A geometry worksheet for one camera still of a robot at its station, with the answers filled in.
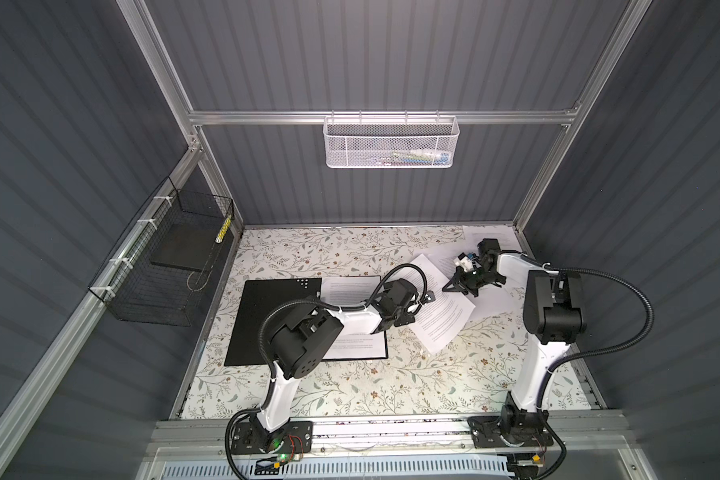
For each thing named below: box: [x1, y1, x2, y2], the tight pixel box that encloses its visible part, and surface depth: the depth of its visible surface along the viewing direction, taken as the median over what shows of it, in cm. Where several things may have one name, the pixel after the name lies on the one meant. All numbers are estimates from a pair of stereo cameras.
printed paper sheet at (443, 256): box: [426, 239, 479, 283], surface depth 114 cm
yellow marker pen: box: [215, 216, 232, 244], surface depth 82 cm
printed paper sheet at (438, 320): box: [407, 254, 476, 355], surface depth 94 cm
